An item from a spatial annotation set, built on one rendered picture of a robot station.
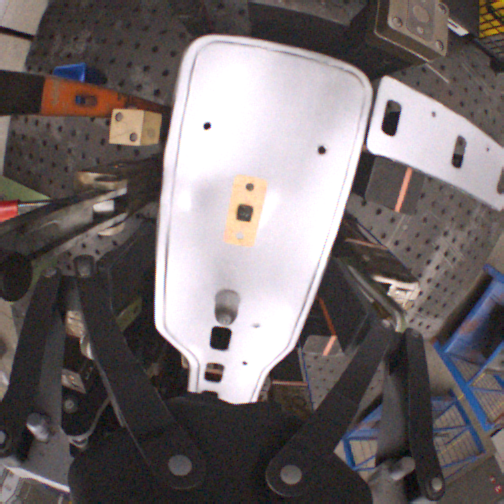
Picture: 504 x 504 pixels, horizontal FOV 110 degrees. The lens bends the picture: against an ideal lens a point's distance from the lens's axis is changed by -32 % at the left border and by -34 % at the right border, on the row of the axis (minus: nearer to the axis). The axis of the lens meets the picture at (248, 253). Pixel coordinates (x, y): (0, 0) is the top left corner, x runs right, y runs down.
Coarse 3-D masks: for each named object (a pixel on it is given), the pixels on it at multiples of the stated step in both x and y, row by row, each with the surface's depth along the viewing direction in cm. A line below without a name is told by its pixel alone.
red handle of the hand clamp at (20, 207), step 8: (8, 200) 17; (16, 200) 18; (32, 200) 19; (40, 200) 19; (48, 200) 20; (56, 200) 20; (112, 200) 23; (0, 208) 16; (8, 208) 17; (16, 208) 17; (24, 208) 18; (32, 208) 19; (96, 208) 22; (104, 208) 23; (112, 208) 23; (0, 216) 17; (8, 216) 17
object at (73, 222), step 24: (96, 192) 21; (120, 192) 24; (24, 216) 14; (48, 216) 15; (72, 216) 19; (96, 216) 23; (120, 216) 25; (0, 240) 11; (24, 240) 14; (48, 240) 16; (72, 240) 18; (0, 264) 9; (24, 264) 11; (0, 288) 10; (24, 288) 11
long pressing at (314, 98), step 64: (192, 64) 23; (256, 64) 23; (320, 64) 23; (192, 128) 26; (256, 128) 26; (320, 128) 26; (192, 192) 29; (320, 192) 29; (192, 256) 33; (256, 256) 33; (320, 256) 33; (192, 320) 37; (256, 320) 37; (192, 384) 43; (256, 384) 43
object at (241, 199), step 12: (240, 180) 28; (252, 180) 28; (264, 180) 28; (240, 192) 29; (252, 192) 29; (264, 192) 29; (240, 204) 29; (252, 204) 30; (228, 216) 30; (240, 216) 29; (252, 216) 30; (228, 228) 31; (240, 228) 31; (252, 228) 31; (228, 240) 31; (240, 240) 31; (252, 240) 31
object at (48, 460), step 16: (32, 416) 4; (32, 432) 4; (48, 432) 5; (32, 448) 4; (48, 448) 4; (64, 448) 5; (32, 464) 4; (48, 464) 4; (64, 464) 4; (48, 480) 4; (64, 480) 4
